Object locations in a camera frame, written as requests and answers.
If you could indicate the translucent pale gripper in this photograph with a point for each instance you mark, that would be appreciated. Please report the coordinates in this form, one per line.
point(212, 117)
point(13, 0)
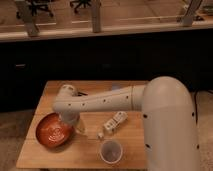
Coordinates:
point(80, 127)

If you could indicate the orange ceramic bowl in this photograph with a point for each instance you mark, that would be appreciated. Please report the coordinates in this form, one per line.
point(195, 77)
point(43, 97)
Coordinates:
point(51, 132)

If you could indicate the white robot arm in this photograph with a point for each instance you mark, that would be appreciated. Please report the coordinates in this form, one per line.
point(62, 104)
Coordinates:
point(170, 129)

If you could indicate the black rectangular case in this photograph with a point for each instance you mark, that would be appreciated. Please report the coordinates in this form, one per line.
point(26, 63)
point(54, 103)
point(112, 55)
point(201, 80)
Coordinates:
point(81, 94)

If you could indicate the black cabinet front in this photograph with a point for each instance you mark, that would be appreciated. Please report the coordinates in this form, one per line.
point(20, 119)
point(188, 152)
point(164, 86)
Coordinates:
point(26, 66)

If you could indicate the right black office chair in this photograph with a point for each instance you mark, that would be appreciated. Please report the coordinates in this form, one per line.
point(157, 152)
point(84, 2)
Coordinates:
point(75, 4)

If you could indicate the black office chair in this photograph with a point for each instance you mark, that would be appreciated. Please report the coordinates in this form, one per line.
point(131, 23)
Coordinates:
point(35, 5)
point(75, 4)

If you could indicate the left black office chair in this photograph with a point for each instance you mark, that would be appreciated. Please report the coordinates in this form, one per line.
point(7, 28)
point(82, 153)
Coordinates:
point(35, 5)

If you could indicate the left metal post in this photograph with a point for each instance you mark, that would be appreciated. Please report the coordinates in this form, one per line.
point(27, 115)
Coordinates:
point(26, 17)

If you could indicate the metal post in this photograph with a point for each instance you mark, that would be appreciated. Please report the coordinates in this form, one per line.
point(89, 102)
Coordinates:
point(95, 16)
point(26, 17)
point(188, 17)

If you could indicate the middle metal post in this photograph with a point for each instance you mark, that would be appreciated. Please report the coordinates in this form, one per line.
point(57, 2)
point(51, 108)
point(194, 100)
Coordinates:
point(95, 16)

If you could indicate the right metal post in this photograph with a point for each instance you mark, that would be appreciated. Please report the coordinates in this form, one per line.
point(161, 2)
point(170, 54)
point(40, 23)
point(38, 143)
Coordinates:
point(188, 17)

